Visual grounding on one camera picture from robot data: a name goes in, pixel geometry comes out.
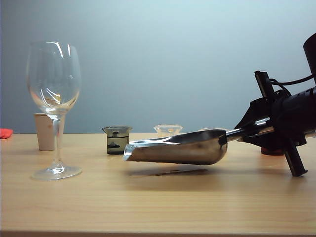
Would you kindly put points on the stainless steel ice scoop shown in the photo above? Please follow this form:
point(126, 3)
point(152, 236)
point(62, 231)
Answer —
point(185, 150)

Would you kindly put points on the clear cup with orange juice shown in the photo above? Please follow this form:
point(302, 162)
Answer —
point(168, 129)

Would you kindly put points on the clear stemmed wine glass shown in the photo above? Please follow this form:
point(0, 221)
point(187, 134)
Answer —
point(56, 170)

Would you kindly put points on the amber glass measuring cup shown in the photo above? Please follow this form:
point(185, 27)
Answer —
point(271, 151)

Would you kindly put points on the beige paper cup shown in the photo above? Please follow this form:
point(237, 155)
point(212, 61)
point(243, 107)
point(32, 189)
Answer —
point(44, 135)

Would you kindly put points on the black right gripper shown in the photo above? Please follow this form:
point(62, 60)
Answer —
point(291, 116)

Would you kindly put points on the smoky grey glass measuring cup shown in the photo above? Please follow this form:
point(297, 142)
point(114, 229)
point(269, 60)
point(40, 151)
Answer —
point(117, 143)

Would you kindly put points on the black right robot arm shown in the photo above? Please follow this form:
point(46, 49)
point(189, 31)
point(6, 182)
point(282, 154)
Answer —
point(310, 51)

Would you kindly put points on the orange-red cloth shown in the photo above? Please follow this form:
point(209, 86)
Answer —
point(5, 133)

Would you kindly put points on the clear ice cube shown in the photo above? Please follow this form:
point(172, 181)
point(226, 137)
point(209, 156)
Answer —
point(128, 151)

